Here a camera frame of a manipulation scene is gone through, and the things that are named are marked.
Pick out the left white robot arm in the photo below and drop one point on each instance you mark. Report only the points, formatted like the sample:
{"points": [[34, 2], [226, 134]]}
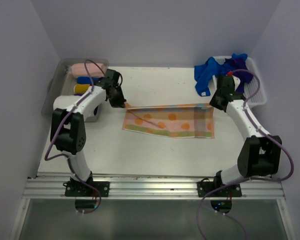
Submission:
{"points": [[68, 132]]}

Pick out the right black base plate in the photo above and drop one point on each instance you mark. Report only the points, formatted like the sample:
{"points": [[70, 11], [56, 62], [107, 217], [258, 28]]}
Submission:
{"points": [[207, 185]]}

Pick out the pink rolled towel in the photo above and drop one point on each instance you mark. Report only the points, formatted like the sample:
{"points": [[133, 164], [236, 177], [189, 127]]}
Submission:
{"points": [[79, 70]]}

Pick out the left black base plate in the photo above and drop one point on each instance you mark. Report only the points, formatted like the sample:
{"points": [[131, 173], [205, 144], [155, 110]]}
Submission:
{"points": [[75, 188]]}

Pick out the blue rolled towel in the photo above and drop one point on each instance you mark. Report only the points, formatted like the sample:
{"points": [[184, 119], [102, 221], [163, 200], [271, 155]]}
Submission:
{"points": [[85, 80]]}

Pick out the white rolled towel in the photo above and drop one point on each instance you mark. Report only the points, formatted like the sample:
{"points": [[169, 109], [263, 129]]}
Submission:
{"points": [[64, 104]]}

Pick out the white plastic basket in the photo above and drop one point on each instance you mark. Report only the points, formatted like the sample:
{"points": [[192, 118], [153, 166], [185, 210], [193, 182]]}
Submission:
{"points": [[260, 97]]}

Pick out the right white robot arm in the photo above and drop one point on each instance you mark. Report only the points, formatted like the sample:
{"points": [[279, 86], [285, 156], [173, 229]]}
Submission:
{"points": [[259, 155]]}

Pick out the aluminium mounting rail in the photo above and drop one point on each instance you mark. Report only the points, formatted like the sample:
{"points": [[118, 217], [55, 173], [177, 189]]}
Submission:
{"points": [[51, 185]]}

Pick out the orange polka dot towel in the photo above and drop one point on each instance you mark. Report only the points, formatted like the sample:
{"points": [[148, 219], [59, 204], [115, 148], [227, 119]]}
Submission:
{"points": [[172, 121]]}

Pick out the yellow rolled towel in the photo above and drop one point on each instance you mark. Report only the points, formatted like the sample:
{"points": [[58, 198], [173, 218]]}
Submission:
{"points": [[80, 88]]}

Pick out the grey plastic tray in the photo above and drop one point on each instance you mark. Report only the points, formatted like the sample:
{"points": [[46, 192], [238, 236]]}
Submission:
{"points": [[62, 84]]}

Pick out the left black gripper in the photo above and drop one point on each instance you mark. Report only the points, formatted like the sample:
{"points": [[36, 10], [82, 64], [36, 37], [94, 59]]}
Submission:
{"points": [[119, 103]]}

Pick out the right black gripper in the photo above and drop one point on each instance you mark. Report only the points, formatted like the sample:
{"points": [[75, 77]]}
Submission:
{"points": [[213, 102]]}

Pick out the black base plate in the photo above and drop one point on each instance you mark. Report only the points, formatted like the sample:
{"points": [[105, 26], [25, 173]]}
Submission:
{"points": [[207, 185], [75, 188]]}

